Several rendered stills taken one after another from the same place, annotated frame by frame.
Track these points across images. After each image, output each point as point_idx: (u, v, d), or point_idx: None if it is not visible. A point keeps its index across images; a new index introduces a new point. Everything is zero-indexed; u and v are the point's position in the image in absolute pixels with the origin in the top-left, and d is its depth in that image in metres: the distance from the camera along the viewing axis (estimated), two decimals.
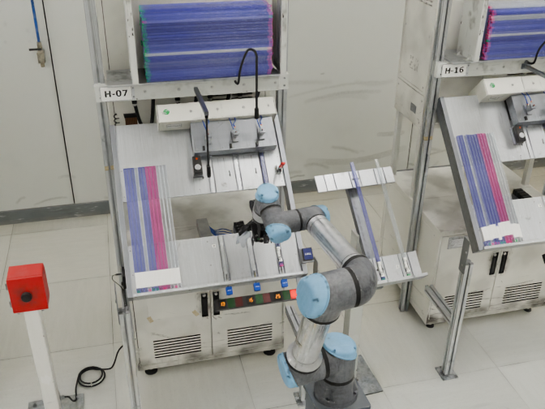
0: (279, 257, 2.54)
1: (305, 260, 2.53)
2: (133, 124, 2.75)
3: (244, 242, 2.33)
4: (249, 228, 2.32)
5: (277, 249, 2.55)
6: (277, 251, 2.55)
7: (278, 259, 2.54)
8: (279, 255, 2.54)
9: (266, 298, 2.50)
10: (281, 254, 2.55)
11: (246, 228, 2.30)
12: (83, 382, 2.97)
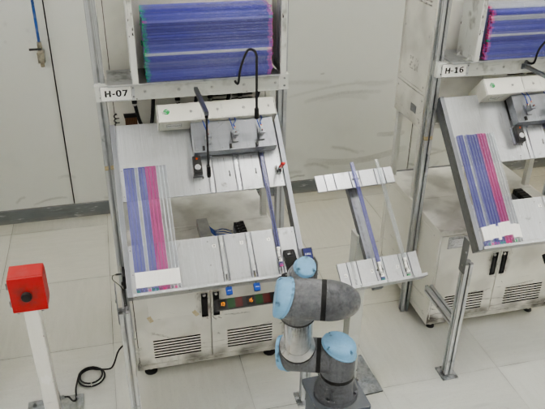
0: (279, 257, 2.54)
1: None
2: (133, 124, 2.75)
3: None
4: None
5: (277, 249, 2.55)
6: (277, 251, 2.55)
7: (278, 259, 2.54)
8: (279, 255, 2.54)
9: (266, 298, 2.50)
10: (281, 254, 2.55)
11: None
12: (83, 382, 2.97)
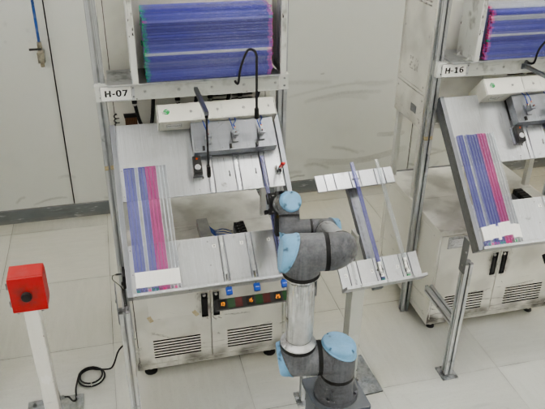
0: None
1: None
2: (133, 124, 2.75)
3: None
4: None
5: None
6: None
7: None
8: None
9: (266, 298, 2.50)
10: None
11: None
12: (83, 382, 2.97)
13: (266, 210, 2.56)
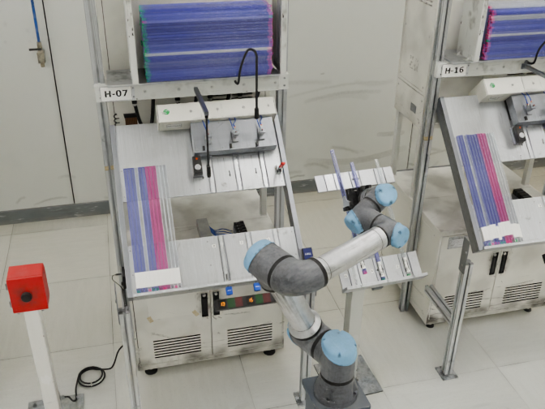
0: (362, 264, 2.38)
1: None
2: (133, 124, 2.75)
3: None
4: None
5: None
6: None
7: (361, 266, 2.38)
8: (362, 262, 2.39)
9: (266, 298, 2.50)
10: (363, 260, 2.39)
11: None
12: (83, 382, 2.97)
13: (344, 207, 2.41)
